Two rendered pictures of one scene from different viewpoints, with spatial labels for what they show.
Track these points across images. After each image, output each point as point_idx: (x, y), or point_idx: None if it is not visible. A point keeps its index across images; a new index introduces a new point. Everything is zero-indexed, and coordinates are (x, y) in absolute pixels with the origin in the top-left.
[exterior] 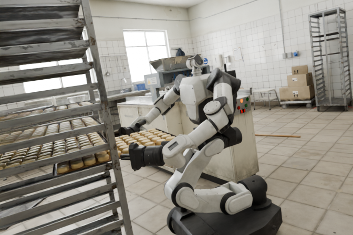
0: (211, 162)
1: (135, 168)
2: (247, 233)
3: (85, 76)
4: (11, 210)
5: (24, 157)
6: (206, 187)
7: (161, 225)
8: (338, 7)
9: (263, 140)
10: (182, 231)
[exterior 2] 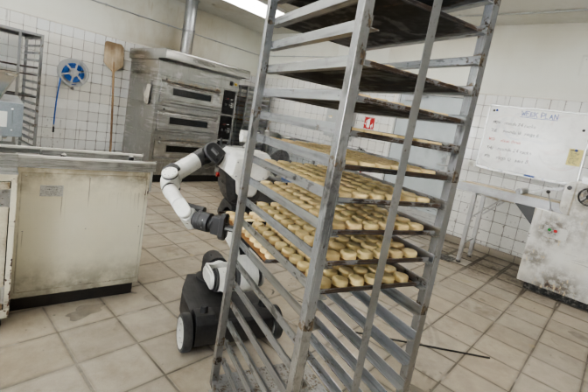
0: (93, 266)
1: None
2: (254, 294)
3: (253, 143)
4: None
5: None
6: (87, 309)
7: (150, 366)
8: (43, 35)
9: None
10: (227, 326)
